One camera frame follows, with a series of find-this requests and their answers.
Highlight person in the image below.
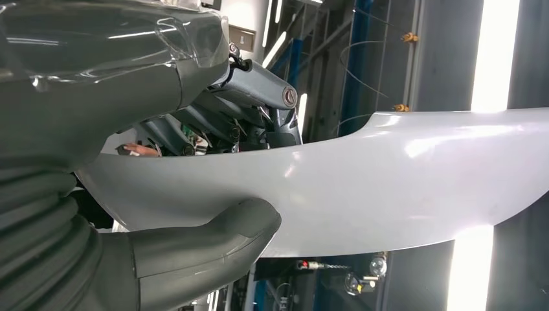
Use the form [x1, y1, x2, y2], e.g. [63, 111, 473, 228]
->
[115, 143, 162, 158]

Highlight red-tipped silver rod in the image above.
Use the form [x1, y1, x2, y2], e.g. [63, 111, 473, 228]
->
[297, 259, 352, 272]

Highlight yellow black device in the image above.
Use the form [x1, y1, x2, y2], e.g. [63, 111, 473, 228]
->
[344, 271, 382, 297]

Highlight round chrome fitting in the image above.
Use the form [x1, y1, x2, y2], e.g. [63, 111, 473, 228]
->
[368, 254, 389, 279]

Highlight grey wall box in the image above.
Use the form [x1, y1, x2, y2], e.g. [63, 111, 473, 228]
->
[228, 24, 257, 54]

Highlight blue steel post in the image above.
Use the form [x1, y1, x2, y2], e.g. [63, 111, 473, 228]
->
[339, 0, 375, 138]

